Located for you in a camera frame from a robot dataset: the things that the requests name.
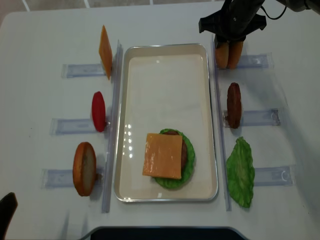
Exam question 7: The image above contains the red tomato slice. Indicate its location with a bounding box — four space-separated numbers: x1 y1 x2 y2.
91 91 106 132

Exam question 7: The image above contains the dark robot base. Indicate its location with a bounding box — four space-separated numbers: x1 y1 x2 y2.
86 226 246 240

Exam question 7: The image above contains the clear right long rail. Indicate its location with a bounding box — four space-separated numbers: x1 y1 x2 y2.
211 35 232 212

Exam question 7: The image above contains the clear patty pusher track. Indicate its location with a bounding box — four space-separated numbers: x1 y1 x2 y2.
239 108 281 127

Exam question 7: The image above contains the clear tomato pusher track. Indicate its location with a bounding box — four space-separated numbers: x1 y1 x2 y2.
49 118 99 136

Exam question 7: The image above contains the upright green lettuce leaf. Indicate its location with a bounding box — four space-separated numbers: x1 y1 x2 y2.
226 136 255 208

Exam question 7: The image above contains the brown meat patty on tray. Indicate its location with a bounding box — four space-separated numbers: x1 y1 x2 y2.
163 130 188 172

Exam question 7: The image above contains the upright brown meat patty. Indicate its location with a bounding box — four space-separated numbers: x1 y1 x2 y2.
227 82 242 129

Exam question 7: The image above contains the clear lettuce pusher track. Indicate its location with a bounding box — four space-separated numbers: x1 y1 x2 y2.
254 165 296 187

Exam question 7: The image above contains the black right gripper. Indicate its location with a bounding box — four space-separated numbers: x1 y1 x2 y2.
198 0 267 48

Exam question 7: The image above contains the clear sesame bun pusher track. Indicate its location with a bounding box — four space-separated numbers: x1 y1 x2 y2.
216 52 274 71

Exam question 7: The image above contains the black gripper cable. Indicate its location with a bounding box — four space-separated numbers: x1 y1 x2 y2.
259 4 288 20

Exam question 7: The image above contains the clear cheese pusher track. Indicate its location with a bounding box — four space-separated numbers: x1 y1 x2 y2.
61 63 113 79

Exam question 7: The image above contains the green lettuce leaf on tray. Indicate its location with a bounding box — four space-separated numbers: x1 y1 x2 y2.
153 128 196 190

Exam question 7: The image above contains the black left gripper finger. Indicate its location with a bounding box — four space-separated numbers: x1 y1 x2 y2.
0 192 18 240

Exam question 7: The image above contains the upright orange cheese slice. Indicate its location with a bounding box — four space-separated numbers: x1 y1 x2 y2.
98 25 113 80

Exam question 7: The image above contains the flat orange cheese slice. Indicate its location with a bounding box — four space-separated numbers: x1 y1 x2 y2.
142 133 183 180

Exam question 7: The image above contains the bottom bun half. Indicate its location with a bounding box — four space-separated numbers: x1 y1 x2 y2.
72 142 97 197

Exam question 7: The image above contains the silver metal baking tray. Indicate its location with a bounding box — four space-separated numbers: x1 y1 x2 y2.
114 43 218 203

